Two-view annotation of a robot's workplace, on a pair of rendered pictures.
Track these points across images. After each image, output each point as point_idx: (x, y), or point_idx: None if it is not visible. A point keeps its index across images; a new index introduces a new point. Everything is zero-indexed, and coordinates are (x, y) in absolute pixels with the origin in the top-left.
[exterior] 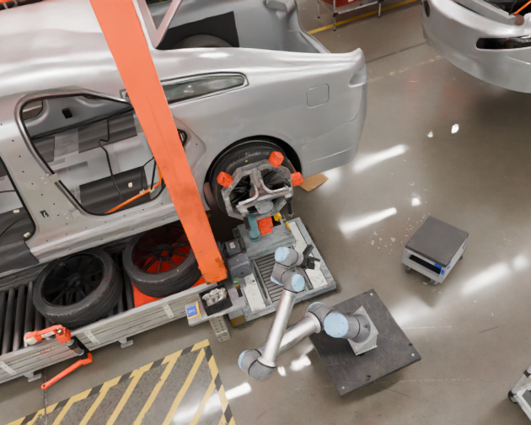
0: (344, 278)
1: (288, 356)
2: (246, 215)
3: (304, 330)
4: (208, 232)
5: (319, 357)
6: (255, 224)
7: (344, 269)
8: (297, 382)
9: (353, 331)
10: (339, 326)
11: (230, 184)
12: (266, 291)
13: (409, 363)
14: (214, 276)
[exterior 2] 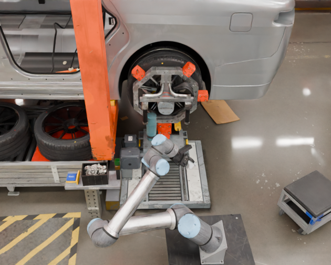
0: (220, 202)
1: (144, 250)
2: (146, 108)
3: (159, 222)
4: (104, 106)
5: None
6: (154, 123)
7: (223, 195)
8: None
9: (203, 237)
10: (190, 226)
11: (142, 78)
12: None
13: None
14: (101, 153)
